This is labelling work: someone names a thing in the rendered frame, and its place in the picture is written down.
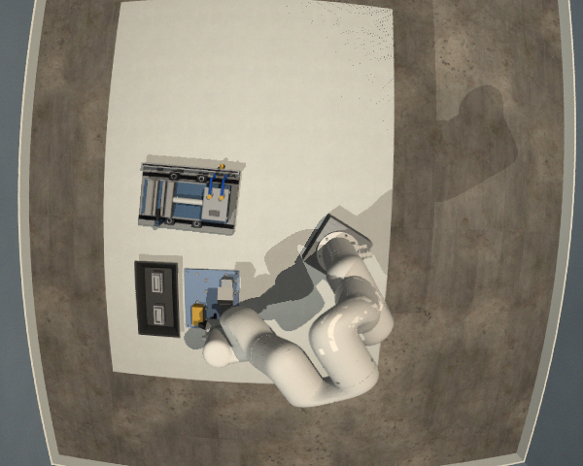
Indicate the golden yellow block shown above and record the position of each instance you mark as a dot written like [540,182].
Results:
[197,313]

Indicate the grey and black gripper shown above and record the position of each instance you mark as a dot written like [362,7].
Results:
[213,321]

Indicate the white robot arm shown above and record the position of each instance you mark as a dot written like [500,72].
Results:
[338,337]

